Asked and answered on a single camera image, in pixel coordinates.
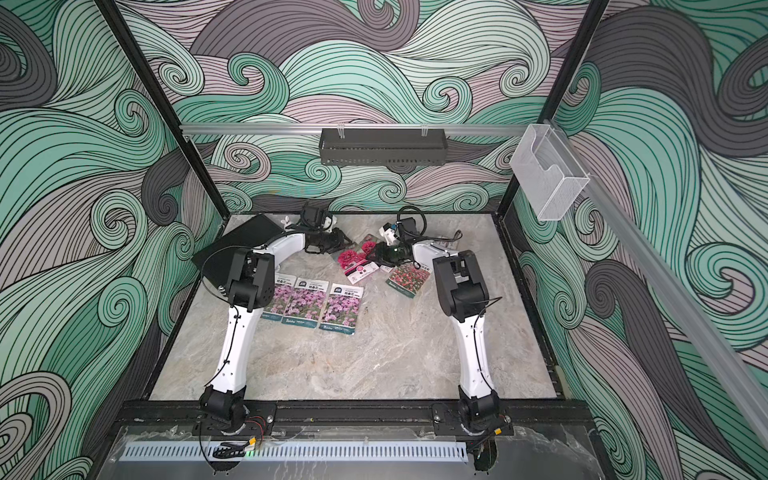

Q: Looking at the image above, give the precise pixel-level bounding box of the mixed daisy flower seed packet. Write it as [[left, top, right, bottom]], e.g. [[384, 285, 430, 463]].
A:
[[386, 263, 431, 298]]

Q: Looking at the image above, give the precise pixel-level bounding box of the pink cosmos seed packet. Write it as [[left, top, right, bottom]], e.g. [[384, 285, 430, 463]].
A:
[[319, 283, 364, 335], [281, 278, 330, 329], [261, 273, 297, 322]]

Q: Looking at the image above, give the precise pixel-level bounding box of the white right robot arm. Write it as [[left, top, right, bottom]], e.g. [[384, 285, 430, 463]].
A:
[[367, 217, 503, 435]]

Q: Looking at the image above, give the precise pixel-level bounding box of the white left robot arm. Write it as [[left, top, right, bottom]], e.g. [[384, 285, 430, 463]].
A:
[[193, 206, 351, 436]]

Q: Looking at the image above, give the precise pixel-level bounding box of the black metal case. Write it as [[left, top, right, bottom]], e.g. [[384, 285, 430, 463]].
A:
[[192, 214, 283, 287]]

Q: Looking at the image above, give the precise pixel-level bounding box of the black wall tray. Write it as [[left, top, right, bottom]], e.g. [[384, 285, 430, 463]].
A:
[[319, 128, 448, 167]]

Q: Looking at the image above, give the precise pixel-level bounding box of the black corner frame post right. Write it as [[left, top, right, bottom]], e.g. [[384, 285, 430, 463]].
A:
[[498, 1, 609, 218]]

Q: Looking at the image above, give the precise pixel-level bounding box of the black corner frame post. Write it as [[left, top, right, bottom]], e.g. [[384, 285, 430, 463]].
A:
[[498, 1, 609, 218], [94, 0, 231, 221]]

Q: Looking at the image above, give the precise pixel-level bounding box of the aluminium rail back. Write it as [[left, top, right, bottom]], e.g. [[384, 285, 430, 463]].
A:
[[179, 122, 532, 138]]

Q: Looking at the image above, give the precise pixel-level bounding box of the aluminium rail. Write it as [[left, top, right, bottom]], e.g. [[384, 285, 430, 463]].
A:
[[179, 122, 532, 138], [544, 120, 767, 445]]

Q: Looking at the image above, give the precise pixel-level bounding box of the clear acrylic wall holder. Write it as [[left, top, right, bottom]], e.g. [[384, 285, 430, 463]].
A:
[[510, 123, 590, 221]]

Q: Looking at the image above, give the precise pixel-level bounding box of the black corner frame post left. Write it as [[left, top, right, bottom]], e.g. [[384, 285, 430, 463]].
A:
[[94, 0, 231, 221]]

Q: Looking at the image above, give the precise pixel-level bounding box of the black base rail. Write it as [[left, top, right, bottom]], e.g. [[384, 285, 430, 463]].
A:
[[116, 399, 594, 438]]

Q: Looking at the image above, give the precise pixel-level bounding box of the white slotted cable duct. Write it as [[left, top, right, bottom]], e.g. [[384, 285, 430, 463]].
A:
[[117, 441, 468, 463]]

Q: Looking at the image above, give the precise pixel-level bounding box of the aluminium rail right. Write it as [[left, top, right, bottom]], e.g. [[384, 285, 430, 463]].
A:
[[544, 120, 767, 445]]

